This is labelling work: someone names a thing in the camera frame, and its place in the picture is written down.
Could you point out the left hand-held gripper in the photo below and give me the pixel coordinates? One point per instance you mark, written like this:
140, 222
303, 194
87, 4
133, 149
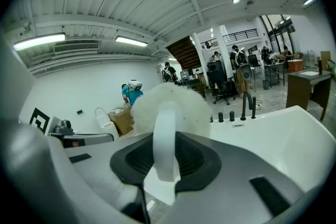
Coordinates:
39, 119

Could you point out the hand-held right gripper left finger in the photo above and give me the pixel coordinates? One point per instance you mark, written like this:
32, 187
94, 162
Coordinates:
99, 165

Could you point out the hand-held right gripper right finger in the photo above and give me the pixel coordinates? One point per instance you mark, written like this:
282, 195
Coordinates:
231, 178

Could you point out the white bathtub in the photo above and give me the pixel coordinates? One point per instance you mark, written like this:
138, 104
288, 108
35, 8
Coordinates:
275, 133

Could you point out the white fluffy wiping pad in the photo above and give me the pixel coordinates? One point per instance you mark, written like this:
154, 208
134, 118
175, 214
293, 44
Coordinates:
183, 102

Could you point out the white toilet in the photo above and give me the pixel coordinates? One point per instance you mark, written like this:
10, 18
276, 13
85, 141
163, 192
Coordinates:
105, 123

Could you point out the brown cardboard box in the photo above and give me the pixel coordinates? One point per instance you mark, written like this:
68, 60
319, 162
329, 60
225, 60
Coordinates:
122, 120

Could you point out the grey rectangular overflow cover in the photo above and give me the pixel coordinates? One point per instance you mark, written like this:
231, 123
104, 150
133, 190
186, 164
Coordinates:
238, 125

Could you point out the plain black knob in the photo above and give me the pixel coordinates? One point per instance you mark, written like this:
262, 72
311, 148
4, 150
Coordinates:
221, 117

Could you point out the black knob red dot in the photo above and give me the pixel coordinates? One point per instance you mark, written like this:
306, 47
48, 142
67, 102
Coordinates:
211, 119

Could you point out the black knob blue dot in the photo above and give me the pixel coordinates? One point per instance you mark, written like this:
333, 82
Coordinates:
232, 116

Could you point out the white hard-shell backpack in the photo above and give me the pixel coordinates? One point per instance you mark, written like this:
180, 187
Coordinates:
135, 85

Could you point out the black gooseneck faucet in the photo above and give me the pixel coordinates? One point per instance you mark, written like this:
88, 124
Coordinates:
243, 107

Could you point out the white ceiling air vent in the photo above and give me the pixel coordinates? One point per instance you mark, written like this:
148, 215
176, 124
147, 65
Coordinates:
76, 47

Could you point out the black and white backpack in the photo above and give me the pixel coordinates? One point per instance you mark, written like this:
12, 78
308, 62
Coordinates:
166, 74
246, 71

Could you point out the black office chair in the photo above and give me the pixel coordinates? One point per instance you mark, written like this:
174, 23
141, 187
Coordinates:
219, 78

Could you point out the wooden vanity cabinet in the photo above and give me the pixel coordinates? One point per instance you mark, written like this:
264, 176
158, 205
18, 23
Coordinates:
296, 89

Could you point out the grey metal table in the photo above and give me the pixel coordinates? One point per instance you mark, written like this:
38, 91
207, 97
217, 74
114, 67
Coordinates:
274, 65

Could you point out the dark wooden staircase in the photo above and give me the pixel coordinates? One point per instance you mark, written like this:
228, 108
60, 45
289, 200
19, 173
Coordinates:
183, 52

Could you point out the black vanity faucet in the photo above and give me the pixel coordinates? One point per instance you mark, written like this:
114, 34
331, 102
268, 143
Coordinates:
319, 68

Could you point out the black balcony railing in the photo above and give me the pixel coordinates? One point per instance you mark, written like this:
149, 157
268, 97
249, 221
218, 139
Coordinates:
240, 35

